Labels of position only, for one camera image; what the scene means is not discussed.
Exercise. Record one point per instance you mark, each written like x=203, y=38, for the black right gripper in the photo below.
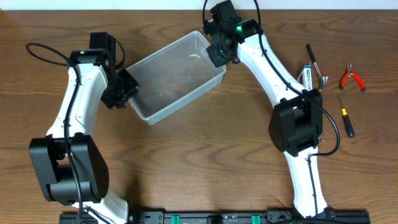
x=217, y=60

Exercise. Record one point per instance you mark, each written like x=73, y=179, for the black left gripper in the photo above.
x=131, y=88

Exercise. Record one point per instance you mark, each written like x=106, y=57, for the clear plastic container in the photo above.
x=173, y=77

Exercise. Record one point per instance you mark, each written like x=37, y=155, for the white blue product box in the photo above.
x=305, y=77

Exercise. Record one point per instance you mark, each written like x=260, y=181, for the small black-handled hammer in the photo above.
x=323, y=80

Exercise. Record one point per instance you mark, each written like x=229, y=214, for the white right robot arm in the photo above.
x=296, y=124

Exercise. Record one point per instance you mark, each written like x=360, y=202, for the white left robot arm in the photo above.
x=69, y=166

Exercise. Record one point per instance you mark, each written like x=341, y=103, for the black yellow screwdriver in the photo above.
x=346, y=120

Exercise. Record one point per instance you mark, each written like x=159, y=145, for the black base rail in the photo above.
x=268, y=217

